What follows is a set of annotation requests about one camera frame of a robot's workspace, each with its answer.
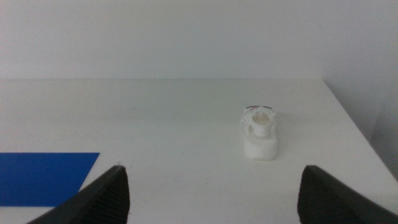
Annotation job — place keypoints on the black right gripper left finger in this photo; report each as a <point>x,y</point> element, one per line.
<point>105,199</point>

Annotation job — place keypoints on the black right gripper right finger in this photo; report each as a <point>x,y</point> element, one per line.
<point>326,199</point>

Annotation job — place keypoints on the blue rectangular mat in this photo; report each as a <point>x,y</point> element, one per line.
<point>37,177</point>

